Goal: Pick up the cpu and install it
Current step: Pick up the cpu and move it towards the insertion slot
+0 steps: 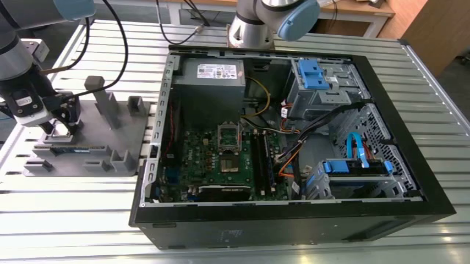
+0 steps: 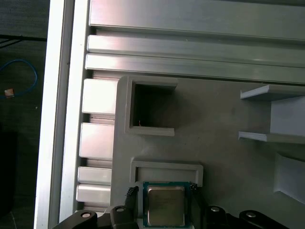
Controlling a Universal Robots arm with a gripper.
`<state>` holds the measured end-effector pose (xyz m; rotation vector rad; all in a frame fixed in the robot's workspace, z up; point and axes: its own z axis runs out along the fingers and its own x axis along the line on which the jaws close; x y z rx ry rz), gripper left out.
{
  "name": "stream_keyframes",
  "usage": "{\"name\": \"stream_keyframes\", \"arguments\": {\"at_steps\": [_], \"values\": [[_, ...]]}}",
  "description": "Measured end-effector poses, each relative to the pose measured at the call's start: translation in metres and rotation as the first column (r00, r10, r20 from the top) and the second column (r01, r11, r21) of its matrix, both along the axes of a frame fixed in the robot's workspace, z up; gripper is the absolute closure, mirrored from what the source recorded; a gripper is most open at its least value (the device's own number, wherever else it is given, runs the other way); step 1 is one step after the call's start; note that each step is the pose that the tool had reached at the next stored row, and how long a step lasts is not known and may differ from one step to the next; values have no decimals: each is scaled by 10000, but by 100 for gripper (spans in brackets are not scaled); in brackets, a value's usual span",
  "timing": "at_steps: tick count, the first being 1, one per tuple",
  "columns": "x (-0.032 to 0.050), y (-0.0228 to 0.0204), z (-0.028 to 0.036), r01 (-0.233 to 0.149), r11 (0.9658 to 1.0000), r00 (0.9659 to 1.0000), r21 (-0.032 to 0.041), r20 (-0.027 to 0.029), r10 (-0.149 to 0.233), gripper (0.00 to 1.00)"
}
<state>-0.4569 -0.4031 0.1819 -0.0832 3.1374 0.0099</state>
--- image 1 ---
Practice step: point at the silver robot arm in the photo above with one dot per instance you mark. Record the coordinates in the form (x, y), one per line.
(15, 63)

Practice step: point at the CPU socket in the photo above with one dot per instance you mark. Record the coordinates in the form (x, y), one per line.
(231, 164)

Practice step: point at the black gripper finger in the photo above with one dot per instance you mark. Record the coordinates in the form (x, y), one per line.
(73, 112)
(47, 128)

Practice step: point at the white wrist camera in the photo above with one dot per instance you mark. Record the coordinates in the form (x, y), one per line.
(32, 118)

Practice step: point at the grey power supply unit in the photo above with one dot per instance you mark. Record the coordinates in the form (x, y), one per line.
(212, 96)

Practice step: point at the hard disk in blue carrier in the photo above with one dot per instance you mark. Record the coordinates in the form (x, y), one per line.
(367, 166)

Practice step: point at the blue plastic drive latch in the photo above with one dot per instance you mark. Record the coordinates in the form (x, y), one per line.
(316, 83)
(310, 68)

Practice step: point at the green motherboard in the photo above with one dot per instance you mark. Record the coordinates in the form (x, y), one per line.
(206, 176)

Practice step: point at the grey metal drive cage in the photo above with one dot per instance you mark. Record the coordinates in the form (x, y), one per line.
(330, 101)

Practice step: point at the black PC case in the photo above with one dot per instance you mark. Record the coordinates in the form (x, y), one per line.
(256, 233)

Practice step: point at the wooden cabinet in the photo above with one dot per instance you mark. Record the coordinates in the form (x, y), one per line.
(433, 33)

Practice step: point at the black RAM slot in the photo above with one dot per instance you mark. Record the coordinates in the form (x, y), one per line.
(258, 165)
(268, 165)

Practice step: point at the wooden desk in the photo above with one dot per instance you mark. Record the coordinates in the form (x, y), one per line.
(367, 8)

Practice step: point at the grey parts rack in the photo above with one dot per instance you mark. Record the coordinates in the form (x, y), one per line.
(91, 137)

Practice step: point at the grey metal disk bay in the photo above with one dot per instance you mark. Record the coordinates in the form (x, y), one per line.
(359, 179)

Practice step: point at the silver CPU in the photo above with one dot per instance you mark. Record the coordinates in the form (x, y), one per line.
(60, 131)

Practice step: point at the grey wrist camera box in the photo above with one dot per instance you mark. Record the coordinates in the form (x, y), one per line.
(35, 49)

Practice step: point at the black graphics card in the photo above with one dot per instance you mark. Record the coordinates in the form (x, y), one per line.
(223, 193)

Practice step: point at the empty blue disk carrier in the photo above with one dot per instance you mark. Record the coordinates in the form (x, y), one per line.
(311, 185)

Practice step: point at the RAM stick with blue label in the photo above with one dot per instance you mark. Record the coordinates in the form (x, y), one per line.
(73, 151)

